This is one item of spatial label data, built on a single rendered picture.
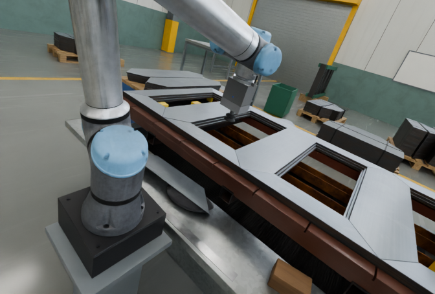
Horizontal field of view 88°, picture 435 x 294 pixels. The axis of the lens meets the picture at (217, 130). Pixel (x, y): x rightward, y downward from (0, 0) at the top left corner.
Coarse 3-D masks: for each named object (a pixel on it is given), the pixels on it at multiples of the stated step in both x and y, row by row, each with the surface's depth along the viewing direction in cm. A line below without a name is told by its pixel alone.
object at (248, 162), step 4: (236, 152) 90; (240, 156) 88; (244, 156) 89; (240, 160) 86; (244, 160) 86; (248, 160) 87; (244, 164) 83; (248, 164) 84; (252, 164) 85; (256, 164) 86; (252, 168) 82; (256, 168) 83; (260, 168) 84; (264, 168) 84; (268, 172) 83
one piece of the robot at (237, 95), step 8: (232, 80) 76; (240, 80) 74; (256, 80) 74; (232, 88) 77; (240, 88) 75; (248, 88) 74; (224, 96) 80; (232, 96) 77; (240, 96) 76; (248, 96) 77; (224, 104) 80; (232, 104) 78; (240, 104) 76; (248, 104) 80; (232, 112) 82; (240, 112) 78
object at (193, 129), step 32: (128, 96) 117; (160, 96) 129; (192, 96) 149; (192, 128) 100; (224, 160) 85; (352, 160) 117; (352, 192) 92; (416, 192) 103; (320, 224) 66; (416, 288) 55
